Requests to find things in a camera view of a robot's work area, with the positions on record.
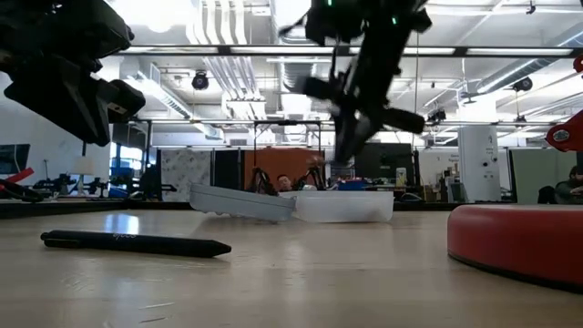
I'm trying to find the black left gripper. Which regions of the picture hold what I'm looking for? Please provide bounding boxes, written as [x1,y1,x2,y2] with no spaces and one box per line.
[3,56,148,148]

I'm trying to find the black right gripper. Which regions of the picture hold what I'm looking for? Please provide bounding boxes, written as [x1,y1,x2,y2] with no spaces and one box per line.
[293,56,427,166]

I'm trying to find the clear plastic supply box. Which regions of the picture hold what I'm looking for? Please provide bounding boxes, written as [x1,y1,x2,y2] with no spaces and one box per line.
[279,190,395,224]

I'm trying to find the white table lamp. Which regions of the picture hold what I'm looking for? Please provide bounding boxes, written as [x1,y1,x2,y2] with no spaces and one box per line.
[71,156,97,196]

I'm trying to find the black monitor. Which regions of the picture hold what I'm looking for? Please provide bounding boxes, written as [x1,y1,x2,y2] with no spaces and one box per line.
[353,142,416,187]

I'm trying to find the blue container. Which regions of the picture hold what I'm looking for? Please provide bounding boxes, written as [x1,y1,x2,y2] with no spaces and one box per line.
[336,179,368,191]

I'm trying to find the orange partition panel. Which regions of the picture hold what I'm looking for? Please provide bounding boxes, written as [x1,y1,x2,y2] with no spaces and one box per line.
[243,148,326,197]

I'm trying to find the red bar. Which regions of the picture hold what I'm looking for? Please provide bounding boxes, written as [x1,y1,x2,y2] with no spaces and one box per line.
[0,167,36,186]

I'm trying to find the person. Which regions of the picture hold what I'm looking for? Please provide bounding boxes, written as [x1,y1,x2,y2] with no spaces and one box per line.
[275,173,295,193]
[552,164,583,205]

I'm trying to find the marble-patterned panel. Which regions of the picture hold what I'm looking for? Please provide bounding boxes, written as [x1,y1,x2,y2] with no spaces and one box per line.
[159,149,213,202]

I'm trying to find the white cylindrical column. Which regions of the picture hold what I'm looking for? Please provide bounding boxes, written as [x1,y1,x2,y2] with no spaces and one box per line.
[457,125,502,203]

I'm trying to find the black pen with grey print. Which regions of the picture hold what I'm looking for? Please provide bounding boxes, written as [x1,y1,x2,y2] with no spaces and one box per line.
[39,229,233,259]

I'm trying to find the black ceiling spotlight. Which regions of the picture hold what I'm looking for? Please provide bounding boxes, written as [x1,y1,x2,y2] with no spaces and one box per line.
[512,76,535,93]
[190,70,210,91]

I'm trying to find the black partition panel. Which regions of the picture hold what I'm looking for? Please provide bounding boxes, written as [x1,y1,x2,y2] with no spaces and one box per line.
[212,149,243,198]

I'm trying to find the grey-green partition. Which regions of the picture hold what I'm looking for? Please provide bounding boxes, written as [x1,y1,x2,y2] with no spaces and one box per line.
[508,148,579,205]

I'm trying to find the red lamp base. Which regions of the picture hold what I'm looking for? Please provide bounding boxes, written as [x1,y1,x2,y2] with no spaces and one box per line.
[446,203,583,294]

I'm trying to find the black stand frame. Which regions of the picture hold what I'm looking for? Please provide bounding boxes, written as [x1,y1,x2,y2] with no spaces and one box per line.
[252,119,323,192]

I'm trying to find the dark wall screen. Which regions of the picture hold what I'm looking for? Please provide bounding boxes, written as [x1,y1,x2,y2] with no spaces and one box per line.
[0,143,31,177]

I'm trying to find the black aluminium rig frame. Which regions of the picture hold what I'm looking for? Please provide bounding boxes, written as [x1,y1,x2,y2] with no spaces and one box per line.
[0,44,583,219]

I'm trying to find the silver ventilation duct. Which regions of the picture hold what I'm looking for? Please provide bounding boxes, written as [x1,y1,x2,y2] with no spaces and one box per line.
[271,0,320,92]

